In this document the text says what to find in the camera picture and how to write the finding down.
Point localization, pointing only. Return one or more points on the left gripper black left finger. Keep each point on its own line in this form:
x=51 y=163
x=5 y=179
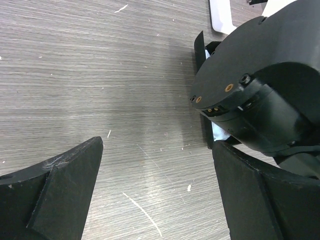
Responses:
x=50 y=200

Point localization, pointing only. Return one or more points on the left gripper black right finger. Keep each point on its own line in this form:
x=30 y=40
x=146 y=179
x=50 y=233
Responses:
x=264 y=202

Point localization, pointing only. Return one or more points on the light blue cleaning cloth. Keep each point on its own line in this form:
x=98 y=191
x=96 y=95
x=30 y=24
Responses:
x=218 y=133

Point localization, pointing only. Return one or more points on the black sunglasses case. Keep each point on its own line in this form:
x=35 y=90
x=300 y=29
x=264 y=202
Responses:
x=201 y=53

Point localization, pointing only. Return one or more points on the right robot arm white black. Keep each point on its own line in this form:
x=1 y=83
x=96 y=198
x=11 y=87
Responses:
x=262 y=86

